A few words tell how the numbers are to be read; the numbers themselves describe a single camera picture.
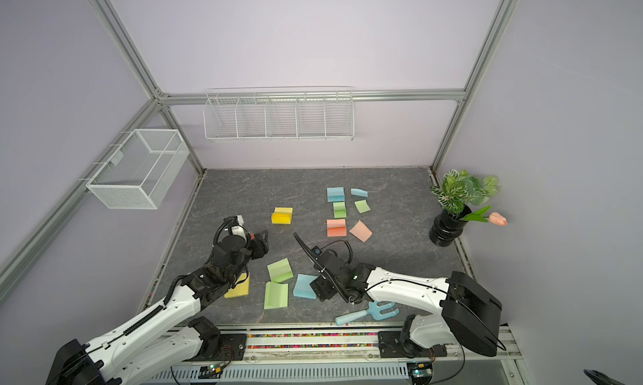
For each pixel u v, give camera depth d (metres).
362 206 1.08
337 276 0.61
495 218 0.71
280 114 0.99
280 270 0.89
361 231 0.99
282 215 1.05
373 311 0.80
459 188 0.78
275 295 0.82
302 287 0.86
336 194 1.11
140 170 0.83
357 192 1.12
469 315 0.41
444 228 0.88
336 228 0.99
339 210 1.04
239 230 0.71
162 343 0.56
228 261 0.59
